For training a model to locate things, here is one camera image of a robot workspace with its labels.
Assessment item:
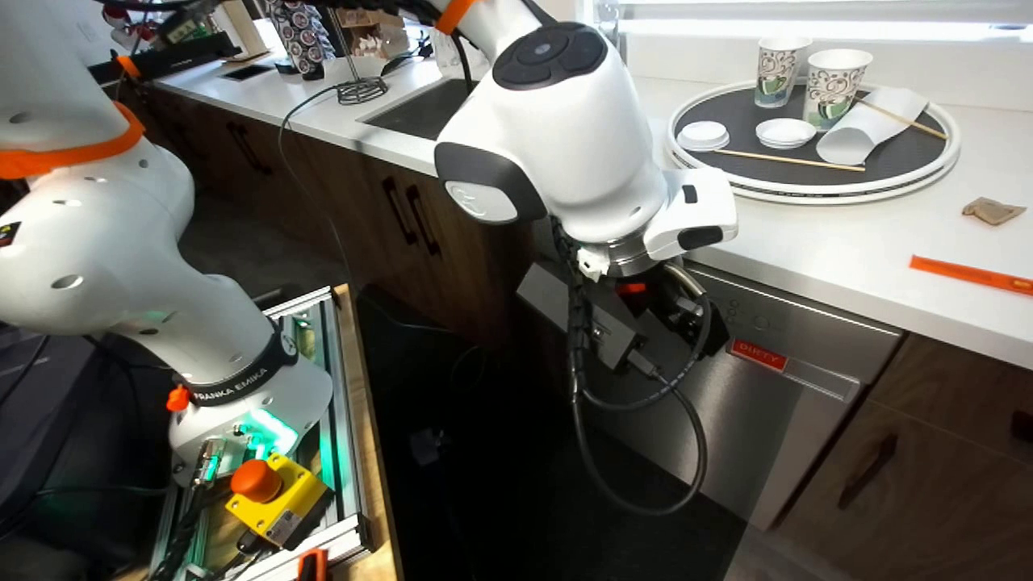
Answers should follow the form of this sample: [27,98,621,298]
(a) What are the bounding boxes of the wooden chopstick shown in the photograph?
[712,147,864,175]

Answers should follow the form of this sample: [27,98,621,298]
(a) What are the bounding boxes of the yellow emergency stop box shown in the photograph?
[225,456,328,550]

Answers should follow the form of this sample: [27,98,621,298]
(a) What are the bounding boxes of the brown paper scrap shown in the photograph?
[961,196,1021,227]

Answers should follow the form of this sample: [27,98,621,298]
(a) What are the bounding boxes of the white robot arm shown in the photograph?
[0,0,737,458]

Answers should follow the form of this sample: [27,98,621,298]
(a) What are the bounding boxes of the orange strip on counter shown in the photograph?
[909,256,1033,298]

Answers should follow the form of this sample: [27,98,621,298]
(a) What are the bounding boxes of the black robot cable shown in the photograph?
[563,245,720,518]

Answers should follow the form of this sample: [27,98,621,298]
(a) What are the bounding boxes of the patterned paper cup right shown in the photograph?
[802,47,870,130]

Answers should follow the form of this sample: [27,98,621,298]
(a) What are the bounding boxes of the small white dish right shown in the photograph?
[754,116,816,153]

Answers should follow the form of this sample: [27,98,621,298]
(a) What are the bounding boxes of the small white dish left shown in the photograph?
[677,120,731,153]

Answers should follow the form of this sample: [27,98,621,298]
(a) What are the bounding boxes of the round black white tray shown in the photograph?
[669,83,960,204]

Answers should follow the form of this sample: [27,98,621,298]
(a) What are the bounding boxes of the small white dish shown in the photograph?
[754,116,816,153]
[677,120,731,153]

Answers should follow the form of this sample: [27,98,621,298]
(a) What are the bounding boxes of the stainless steel sink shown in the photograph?
[363,76,471,142]

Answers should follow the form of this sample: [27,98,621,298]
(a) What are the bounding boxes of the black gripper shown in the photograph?
[612,261,725,356]

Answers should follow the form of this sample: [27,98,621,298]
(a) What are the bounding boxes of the black cabinet handle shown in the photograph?
[382,175,421,245]
[406,184,443,256]

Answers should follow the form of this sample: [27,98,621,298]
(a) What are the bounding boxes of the dark wood lower cabinets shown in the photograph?
[139,83,1033,581]

